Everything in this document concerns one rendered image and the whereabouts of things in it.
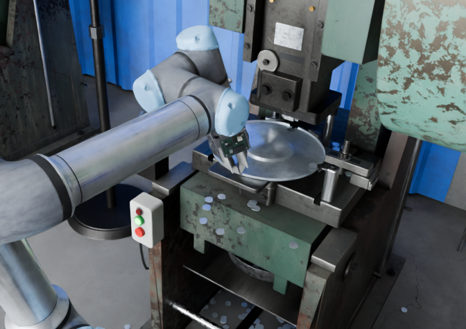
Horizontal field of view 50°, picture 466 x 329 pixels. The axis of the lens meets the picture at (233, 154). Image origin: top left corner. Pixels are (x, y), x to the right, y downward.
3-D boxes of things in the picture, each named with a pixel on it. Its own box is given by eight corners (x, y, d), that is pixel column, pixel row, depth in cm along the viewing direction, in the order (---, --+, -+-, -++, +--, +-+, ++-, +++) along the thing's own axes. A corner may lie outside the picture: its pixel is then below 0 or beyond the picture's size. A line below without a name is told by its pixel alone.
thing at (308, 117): (315, 135, 124) (318, 114, 121) (247, 111, 133) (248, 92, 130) (340, 112, 136) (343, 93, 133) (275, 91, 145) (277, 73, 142)
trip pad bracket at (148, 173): (157, 216, 143) (154, 158, 133) (131, 203, 147) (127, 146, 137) (170, 205, 147) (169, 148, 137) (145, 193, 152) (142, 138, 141)
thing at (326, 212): (338, 229, 123) (342, 209, 120) (191, 167, 143) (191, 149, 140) (378, 175, 145) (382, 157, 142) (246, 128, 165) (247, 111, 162)
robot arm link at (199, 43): (163, 40, 95) (194, 20, 99) (181, 89, 102) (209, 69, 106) (190, 44, 90) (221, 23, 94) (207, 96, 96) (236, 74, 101)
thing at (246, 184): (252, 235, 119) (257, 189, 112) (204, 212, 125) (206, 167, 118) (299, 186, 137) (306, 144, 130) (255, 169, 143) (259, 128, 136)
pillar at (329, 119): (326, 147, 139) (335, 102, 132) (320, 145, 140) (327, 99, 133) (330, 144, 140) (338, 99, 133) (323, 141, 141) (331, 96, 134)
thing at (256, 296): (306, 332, 138) (306, 331, 137) (182, 266, 157) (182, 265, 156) (360, 248, 169) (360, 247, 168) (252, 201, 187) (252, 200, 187)
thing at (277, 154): (292, 196, 111) (292, 193, 110) (188, 153, 123) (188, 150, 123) (342, 144, 132) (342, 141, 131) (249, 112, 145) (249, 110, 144)
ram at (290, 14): (299, 119, 118) (318, -8, 103) (245, 102, 125) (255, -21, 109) (329, 96, 131) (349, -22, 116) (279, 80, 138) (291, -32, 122)
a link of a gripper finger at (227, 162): (232, 189, 113) (221, 157, 108) (226, 174, 118) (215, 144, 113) (245, 184, 113) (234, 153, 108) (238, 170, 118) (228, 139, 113)
